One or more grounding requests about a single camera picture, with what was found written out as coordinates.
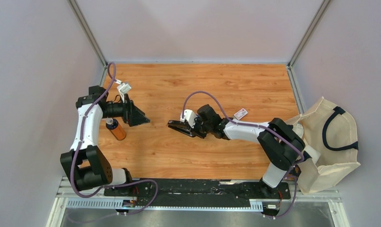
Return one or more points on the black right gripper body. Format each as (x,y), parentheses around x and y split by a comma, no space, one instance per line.
(200,126)

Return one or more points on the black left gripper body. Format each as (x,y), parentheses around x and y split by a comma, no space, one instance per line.
(118,110)

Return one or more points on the black stapler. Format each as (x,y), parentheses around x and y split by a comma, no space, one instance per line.
(182,127)

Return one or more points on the small staple box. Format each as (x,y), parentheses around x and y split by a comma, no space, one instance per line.
(240,114)

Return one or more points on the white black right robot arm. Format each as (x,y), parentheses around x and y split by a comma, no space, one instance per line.
(280,142)

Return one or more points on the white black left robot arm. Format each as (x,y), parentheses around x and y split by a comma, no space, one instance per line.
(85,165)

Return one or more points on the orange round object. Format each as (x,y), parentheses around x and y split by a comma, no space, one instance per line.
(115,128)

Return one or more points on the beige tote bag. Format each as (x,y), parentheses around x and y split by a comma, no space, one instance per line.
(330,135)

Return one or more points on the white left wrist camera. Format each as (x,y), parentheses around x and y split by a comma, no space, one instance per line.
(123,89)

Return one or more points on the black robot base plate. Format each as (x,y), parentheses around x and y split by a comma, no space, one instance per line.
(199,193)

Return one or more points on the aluminium frame rail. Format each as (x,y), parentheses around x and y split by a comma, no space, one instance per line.
(125,203)

